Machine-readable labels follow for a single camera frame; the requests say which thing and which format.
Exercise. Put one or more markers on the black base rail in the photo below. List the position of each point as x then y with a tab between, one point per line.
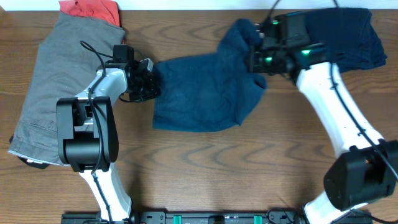
270	217

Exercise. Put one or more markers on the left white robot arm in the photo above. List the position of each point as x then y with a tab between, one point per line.
87	135

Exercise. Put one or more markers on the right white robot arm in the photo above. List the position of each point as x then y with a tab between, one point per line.
365	169

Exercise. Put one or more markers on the dark navy folded garment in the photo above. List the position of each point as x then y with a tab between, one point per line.
347	32

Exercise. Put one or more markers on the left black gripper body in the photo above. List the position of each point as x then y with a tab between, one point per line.
144	90

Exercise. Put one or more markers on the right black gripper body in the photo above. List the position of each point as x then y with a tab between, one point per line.
265	61

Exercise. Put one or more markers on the blue shorts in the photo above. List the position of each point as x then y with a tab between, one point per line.
210	92

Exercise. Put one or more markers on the red garment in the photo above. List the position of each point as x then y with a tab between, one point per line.
93	9

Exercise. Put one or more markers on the grey folded shorts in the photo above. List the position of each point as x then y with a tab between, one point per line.
63	69

